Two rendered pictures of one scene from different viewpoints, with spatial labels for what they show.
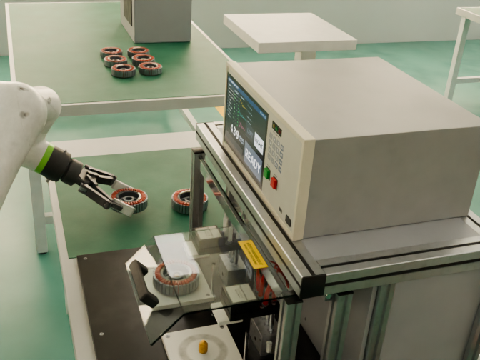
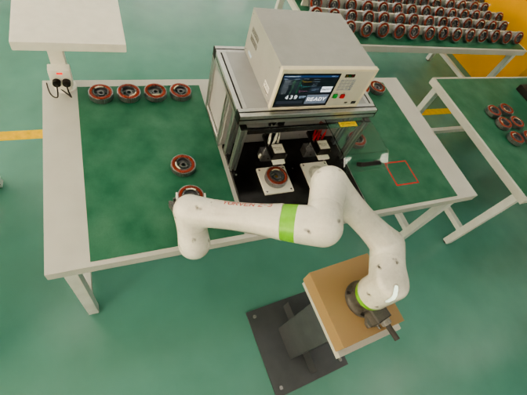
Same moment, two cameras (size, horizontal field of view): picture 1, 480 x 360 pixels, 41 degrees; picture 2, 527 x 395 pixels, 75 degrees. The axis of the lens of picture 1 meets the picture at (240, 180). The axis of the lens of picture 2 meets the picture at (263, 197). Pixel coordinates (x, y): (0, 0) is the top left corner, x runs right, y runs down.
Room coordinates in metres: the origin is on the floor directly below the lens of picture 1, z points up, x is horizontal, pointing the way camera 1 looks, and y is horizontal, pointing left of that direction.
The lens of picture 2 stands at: (1.62, 1.14, 2.08)
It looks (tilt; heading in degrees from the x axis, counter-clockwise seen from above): 55 degrees down; 252
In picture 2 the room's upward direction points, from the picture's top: 25 degrees clockwise
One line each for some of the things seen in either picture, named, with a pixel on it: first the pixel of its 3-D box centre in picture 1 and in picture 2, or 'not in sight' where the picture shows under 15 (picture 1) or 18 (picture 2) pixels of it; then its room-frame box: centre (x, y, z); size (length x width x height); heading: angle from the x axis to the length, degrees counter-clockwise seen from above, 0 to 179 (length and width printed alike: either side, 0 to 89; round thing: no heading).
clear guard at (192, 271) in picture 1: (222, 276); (353, 138); (0.98, 0.02, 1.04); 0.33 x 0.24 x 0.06; 111
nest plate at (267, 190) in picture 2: not in sight; (274, 179); (1.28, 0.14, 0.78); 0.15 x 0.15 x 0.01; 21
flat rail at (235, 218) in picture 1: (236, 219); (307, 127); (1.20, 0.00, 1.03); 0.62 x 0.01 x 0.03; 21
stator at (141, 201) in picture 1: (128, 201); (190, 197); (1.66, 0.33, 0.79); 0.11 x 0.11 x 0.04
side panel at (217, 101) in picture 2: not in sight; (218, 101); (1.61, -0.16, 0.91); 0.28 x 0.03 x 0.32; 111
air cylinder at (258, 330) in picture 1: (266, 333); (309, 150); (1.10, -0.08, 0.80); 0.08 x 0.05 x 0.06; 21
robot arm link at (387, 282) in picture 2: not in sight; (382, 284); (0.91, 0.68, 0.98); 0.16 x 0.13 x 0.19; 80
